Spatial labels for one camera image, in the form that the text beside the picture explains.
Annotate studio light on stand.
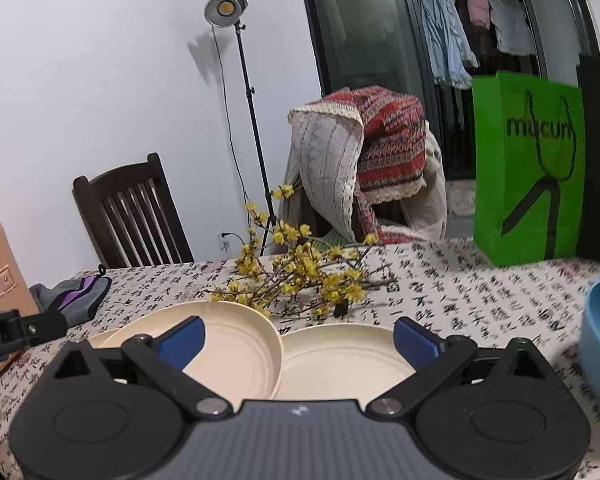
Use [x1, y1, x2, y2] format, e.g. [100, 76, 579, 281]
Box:
[204, 0, 281, 258]

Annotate grey and purple cloth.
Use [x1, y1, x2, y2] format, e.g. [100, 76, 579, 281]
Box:
[29, 266, 112, 326]

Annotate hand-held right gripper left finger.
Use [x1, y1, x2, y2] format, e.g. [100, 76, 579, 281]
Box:
[40, 316, 234, 419]

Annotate dark wooden chair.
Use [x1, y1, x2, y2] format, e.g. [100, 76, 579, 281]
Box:
[72, 152, 195, 269]

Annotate yellow blossom branches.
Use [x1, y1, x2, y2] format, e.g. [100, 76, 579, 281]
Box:
[209, 185, 398, 318]

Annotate red patterned woven blanket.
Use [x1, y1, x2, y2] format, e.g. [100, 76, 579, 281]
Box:
[305, 85, 428, 246]

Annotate peach ribbed suitcase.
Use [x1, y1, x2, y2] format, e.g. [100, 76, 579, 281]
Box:
[0, 215, 43, 391]

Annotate hanging white garment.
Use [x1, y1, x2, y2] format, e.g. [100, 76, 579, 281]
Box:
[485, 0, 538, 56]

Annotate hanging pink garment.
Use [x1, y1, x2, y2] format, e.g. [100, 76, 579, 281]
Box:
[465, 0, 491, 31]

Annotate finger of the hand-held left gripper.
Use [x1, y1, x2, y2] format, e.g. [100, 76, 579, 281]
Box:
[4, 310, 69, 349]

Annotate green paper bag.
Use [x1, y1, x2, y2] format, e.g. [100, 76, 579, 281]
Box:
[472, 71, 586, 267]

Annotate hanging light blue garment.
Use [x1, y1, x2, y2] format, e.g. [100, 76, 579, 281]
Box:
[417, 0, 479, 91]

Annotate chair draped with patterned clothes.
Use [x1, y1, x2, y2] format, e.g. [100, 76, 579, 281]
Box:
[282, 130, 448, 241]

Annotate cream plate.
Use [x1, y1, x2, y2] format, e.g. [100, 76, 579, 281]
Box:
[87, 328, 131, 350]
[279, 324, 416, 401]
[100, 300, 283, 401]

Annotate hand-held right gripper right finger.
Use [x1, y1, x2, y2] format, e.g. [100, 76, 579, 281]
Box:
[366, 317, 556, 419]

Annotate calligraphy printed tablecloth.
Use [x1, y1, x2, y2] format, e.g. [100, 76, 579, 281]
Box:
[0, 237, 600, 480]

